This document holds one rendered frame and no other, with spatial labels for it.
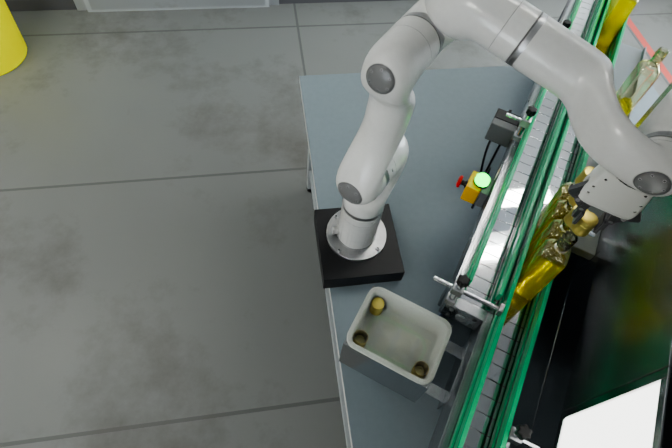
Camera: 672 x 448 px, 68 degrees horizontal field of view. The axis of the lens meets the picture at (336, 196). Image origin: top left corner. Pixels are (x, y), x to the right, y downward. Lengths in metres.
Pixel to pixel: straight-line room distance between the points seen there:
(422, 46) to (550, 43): 0.22
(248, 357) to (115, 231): 0.92
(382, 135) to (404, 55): 0.25
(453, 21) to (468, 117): 1.23
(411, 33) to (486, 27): 0.16
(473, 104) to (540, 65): 1.29
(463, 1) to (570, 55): 0.18
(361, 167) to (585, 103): 0.53
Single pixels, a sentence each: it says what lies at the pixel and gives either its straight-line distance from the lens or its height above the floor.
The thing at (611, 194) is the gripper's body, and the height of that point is 1.49.
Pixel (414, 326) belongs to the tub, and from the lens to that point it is 1.34.
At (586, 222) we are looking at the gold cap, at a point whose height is 1.39.
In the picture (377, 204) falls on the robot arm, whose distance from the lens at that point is 1.34.
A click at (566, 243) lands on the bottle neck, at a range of 1.13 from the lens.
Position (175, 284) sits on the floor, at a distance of 2.44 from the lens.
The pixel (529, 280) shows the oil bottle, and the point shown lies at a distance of 1.26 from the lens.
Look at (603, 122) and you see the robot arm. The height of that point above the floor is 1.67.
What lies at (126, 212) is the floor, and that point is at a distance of 2.69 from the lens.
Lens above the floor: 2.17
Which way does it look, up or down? 56 degrees down
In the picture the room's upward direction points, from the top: 7 degrees clockwise
